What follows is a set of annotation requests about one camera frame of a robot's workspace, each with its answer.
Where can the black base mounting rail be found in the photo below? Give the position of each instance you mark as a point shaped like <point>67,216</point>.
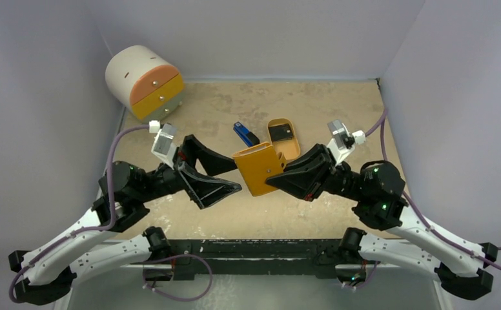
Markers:
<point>322,258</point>

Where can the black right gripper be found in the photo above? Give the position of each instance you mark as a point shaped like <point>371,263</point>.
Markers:
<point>323,172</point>

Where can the orange leather card holder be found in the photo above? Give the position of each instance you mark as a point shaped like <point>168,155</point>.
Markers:
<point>258,163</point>

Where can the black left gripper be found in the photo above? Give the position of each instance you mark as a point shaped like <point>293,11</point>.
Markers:
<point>205,190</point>

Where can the orange oval tray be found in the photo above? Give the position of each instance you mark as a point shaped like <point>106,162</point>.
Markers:
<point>289,148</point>

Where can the black credit card stack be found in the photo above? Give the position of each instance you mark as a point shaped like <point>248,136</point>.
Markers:
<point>281,132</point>

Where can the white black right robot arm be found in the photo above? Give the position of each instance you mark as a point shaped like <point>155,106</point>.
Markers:
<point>394,232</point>

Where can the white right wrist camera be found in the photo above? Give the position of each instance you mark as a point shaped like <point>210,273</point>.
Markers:
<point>343,142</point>

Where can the blue black stapler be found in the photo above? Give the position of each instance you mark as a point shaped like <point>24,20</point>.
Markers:
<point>248,137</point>

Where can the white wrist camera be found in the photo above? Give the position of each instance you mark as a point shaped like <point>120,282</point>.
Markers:
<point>163,146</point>
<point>343,142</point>

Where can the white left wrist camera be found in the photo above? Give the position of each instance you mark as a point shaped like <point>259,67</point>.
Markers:
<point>163,146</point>

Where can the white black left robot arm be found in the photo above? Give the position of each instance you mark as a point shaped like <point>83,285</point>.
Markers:
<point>49,272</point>

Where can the white round mini drawer chest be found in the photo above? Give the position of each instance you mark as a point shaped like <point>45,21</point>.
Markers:
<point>147,85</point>

